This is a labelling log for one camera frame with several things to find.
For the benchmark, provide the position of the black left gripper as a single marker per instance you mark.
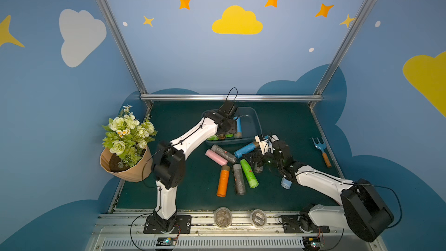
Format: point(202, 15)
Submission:
point(226, 128)

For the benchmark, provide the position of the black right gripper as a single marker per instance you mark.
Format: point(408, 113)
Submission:
point(259, 157)

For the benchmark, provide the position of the white roll red label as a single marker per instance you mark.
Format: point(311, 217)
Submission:
point(274, 138)

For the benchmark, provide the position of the blue bag roll gold end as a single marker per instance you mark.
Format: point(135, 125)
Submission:
point(238, 134)

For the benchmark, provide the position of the white roll blue end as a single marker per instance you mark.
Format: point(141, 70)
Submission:
point(285, 183)

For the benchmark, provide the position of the bright green bag roll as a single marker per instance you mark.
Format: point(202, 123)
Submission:
point(252, 181)

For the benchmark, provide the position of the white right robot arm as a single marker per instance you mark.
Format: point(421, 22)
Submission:
point(359, 207)

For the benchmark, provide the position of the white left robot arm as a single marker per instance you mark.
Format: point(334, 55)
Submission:
point(169, 161)

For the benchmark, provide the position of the teal plastic storage box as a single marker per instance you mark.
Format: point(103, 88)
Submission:
point(250, 126)

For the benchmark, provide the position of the dark grey bag roll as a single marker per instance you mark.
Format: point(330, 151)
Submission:
point(224, 154)

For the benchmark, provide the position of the pink bag roll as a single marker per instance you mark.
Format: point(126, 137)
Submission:
point(216, 158)

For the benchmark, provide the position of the blue garden fork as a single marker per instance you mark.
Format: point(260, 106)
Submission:
point(319, 143)

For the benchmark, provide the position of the right clear round dish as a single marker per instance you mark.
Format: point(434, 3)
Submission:
point(258, 218)

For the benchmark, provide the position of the clear round dish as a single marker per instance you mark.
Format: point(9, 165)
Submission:
point(223, 217)
point(258, 218)

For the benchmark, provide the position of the left clear round dish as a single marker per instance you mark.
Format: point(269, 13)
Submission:
point(223, 217)

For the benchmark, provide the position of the artificial flower bouquet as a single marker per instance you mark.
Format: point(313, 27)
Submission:
point(127, 139)

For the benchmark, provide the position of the beige flower pot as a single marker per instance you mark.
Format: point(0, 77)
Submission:
point(138, 173)

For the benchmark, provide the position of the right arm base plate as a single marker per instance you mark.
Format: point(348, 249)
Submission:
point(300, 224)

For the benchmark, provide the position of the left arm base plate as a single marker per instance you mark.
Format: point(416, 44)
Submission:
point(176, 224)

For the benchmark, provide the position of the metal rail frame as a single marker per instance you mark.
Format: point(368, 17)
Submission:
point(125, 230)

